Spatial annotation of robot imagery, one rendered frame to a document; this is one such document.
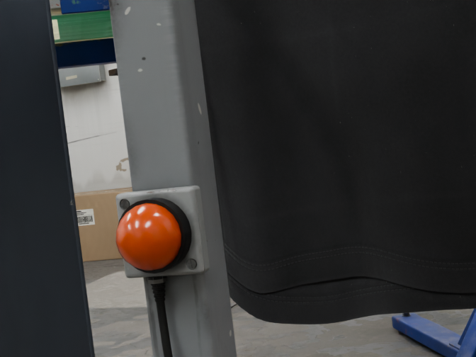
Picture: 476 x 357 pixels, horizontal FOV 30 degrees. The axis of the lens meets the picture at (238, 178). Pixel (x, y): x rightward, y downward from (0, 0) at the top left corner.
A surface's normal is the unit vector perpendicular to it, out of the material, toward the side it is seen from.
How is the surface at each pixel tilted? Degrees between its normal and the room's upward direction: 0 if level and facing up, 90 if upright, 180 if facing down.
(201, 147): 90
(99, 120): 90
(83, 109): 90
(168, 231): 81
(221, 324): 90
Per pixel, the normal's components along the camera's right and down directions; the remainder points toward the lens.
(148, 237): 0.14, -0.13
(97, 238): -0.29, 0.10
